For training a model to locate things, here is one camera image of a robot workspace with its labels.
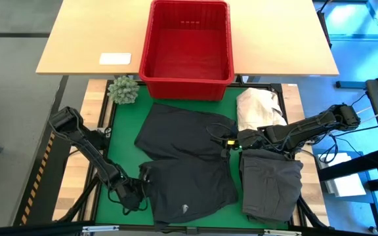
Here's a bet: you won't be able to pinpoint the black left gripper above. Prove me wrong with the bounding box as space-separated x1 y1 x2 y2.
118 163 152 212

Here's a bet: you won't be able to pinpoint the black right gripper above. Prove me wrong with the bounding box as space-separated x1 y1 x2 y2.
220 128 266 163

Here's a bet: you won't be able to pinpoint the black shorts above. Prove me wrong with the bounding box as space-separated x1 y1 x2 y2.
133 103 240 232

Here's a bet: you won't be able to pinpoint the dark grey garment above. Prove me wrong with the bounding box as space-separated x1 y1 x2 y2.
240 149 304 224

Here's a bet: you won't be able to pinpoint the red plastic bin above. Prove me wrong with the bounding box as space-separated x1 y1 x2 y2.
138 0 235 102

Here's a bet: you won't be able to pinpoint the cream garment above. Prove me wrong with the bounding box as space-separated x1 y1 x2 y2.
236 87 287 132

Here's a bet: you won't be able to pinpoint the artificial green potted plant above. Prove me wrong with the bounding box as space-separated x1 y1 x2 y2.
106 75 140 105

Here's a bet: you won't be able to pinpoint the wooden side board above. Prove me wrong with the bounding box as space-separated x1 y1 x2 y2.
52 78 114 222
280 83 329 227

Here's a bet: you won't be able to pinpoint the black hazard-striped plate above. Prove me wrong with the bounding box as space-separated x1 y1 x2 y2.
13 130 68 227

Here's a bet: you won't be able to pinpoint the white rectangular pad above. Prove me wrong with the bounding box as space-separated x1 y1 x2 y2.
98 52 133 66

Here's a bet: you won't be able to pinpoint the white box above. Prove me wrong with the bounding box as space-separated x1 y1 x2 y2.
320 152 367 197

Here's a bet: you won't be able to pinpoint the black desk foot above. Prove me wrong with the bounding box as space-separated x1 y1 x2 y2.
335 80 367 90

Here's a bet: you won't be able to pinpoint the light wooden desk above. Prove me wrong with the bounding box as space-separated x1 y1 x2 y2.
35 0 340 77

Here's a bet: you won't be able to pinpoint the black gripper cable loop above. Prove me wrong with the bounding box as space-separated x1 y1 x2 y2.
206 123 239 148

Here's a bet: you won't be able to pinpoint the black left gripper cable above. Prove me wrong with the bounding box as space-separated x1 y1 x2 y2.
106 189 149 216

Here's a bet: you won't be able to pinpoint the silver frame bracket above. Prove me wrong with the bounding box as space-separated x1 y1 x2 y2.
81 225 120 233
263 229 302 236

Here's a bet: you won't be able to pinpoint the black table frame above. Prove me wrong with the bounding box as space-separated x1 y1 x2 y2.
57 78 329 236

